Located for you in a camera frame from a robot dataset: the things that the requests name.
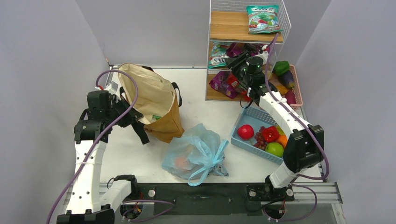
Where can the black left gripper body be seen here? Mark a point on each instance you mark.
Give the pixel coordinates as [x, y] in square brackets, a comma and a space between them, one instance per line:
[129, 119]

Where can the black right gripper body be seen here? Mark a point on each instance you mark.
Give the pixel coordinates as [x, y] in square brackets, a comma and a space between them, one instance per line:
[241, 74]

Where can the teal Fox's candy bag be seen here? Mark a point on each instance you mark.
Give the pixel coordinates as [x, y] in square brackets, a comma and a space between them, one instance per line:
[218, 54]

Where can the orange cloth tote bag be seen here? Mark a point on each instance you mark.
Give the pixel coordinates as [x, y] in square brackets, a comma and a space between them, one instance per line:
[151, 95]

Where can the light blue plastic grocery bag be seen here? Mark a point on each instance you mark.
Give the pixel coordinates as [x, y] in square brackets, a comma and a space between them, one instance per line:
[197, 154]

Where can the green snack bag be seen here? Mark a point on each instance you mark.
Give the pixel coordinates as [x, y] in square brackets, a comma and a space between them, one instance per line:
[155, 118]

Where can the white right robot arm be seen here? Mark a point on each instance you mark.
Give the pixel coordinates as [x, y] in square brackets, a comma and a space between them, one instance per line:
[305, 145]

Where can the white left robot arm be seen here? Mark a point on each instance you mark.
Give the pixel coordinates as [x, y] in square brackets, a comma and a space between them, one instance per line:
[86, 205]

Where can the purple candy bag middle shelf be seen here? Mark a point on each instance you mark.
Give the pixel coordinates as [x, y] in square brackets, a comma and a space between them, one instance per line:
[254, 49]

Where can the purple candy bag shelf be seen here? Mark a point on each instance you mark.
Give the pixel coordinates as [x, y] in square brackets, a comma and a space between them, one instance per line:
[254, 49]
[220, 84]

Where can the red candy bag bottom shelf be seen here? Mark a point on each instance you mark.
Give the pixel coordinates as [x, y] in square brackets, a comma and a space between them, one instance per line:
[233, 81]

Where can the purple candy bag bottom shelf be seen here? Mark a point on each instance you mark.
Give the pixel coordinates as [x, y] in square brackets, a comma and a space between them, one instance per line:
[220, 84]

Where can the teal candy bag top right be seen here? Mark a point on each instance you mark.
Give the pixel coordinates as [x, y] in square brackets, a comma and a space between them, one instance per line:
[263, 19]

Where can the green toy bell pepper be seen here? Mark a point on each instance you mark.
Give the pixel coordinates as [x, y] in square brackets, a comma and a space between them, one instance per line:
[281, 67]

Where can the purple toy eggplant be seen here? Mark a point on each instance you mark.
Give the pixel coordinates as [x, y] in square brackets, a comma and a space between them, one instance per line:
[287, 80]

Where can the maroon toy vegetable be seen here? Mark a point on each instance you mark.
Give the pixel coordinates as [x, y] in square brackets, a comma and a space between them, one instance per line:
[290, 97]

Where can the light blue plastic basket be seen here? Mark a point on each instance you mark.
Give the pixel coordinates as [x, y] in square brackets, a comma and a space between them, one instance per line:
[255, 118]

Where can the pink plastic basket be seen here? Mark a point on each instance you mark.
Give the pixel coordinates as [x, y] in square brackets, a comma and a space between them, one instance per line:
[296, 89]

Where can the red toy apple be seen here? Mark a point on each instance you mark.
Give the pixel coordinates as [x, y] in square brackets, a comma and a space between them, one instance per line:
[245, 132]

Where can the yellow toy banana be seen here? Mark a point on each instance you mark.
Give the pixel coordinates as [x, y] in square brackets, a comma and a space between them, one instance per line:
[281, 132]

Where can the red toy bell pepper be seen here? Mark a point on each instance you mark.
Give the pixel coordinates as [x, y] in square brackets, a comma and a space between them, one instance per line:
[270, 134]

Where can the purple toy grapes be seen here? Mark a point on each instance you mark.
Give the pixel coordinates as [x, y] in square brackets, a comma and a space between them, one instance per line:
[260, 141]

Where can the orange toy fruit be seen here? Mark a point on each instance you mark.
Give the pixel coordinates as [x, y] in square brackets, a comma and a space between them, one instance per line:
[282, 140]

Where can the green toy apple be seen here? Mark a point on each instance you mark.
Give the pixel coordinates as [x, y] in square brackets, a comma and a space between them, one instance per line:
[275, 148]

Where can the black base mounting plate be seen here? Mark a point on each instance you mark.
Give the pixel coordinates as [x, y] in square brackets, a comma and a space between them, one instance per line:
[205, 199]

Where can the white wire wooden shelf rack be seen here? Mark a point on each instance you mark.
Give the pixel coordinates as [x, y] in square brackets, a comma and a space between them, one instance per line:
[228, 22]

